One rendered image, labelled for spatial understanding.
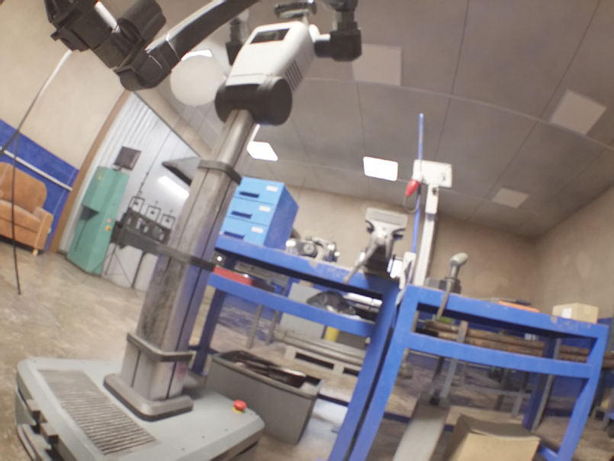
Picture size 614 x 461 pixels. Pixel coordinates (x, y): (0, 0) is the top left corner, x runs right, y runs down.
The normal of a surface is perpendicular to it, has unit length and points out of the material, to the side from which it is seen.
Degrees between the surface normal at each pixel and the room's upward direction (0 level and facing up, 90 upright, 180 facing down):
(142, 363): 90
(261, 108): 145
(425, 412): 90
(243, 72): 90
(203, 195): 90
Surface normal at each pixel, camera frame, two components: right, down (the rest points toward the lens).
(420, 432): -0.43, -0.34
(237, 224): -0.23, -0.30
